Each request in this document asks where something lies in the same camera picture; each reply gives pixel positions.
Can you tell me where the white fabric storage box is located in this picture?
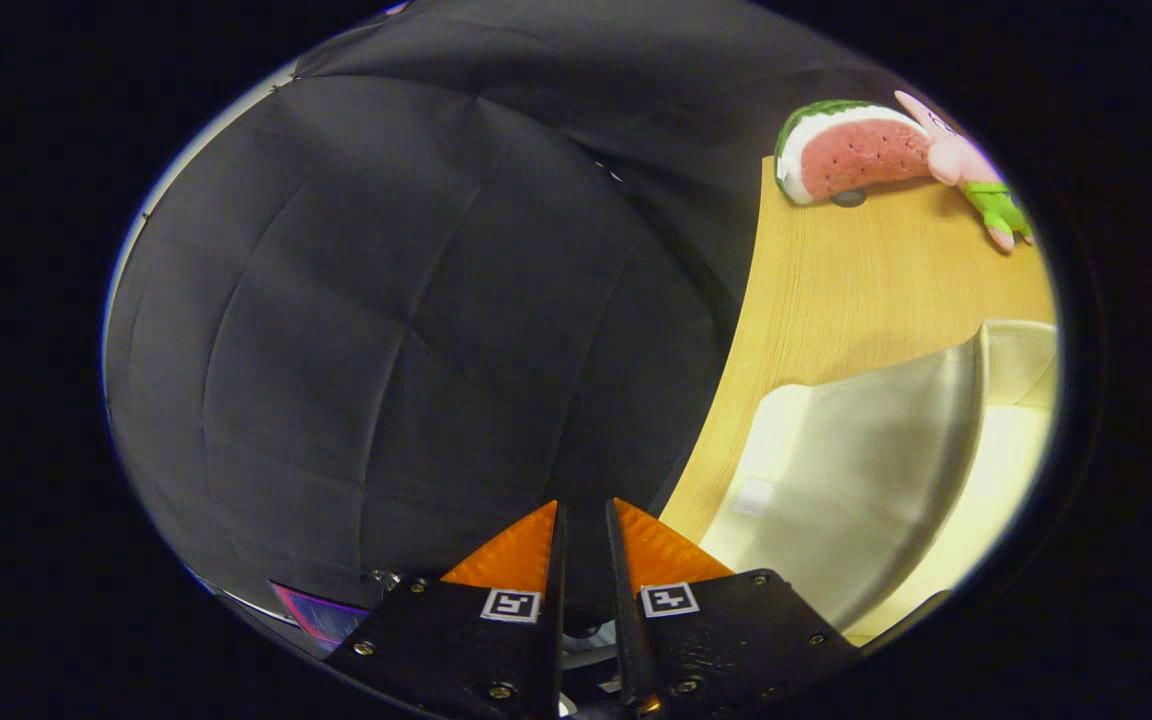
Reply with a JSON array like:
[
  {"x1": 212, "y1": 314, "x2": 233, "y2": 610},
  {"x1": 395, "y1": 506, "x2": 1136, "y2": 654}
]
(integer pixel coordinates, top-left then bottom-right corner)
[{"x1": 698, "y1": 318, "x2": 1059, "y2": 641}]

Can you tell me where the watermelon slice plush toy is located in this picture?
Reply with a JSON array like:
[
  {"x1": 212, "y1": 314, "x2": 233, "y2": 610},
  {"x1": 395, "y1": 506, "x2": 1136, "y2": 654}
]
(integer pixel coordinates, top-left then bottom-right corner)
[{"x1": 774, "y1": 99, "x2": 937, "y2": 207}]

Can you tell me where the purple printed packet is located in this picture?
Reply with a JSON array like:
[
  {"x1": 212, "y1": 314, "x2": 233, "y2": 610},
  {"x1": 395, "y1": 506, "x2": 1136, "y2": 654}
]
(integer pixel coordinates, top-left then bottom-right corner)
[{"x1": 269, "y1": 580, "x2": 372, "y2": 649}]

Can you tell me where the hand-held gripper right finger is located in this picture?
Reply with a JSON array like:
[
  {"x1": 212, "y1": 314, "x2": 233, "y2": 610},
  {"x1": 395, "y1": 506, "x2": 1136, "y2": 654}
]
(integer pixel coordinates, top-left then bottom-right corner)
[{"x1": 604, "y1": 497, "x2": 862, "y2": 720}]

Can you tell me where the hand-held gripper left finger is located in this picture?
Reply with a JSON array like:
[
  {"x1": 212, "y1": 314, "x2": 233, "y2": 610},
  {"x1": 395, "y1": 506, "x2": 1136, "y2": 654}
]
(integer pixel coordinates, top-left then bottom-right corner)
[{"x1": 324, "y1": 500, "x2": 569, "y2": 720}]

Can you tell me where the pink starfish plush toy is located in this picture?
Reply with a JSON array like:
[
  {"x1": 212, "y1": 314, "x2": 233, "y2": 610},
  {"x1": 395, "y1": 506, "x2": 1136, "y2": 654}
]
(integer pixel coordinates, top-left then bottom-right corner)
[{"x1": 894, "y1": 90, "x2": 1035, "y2": 253}]

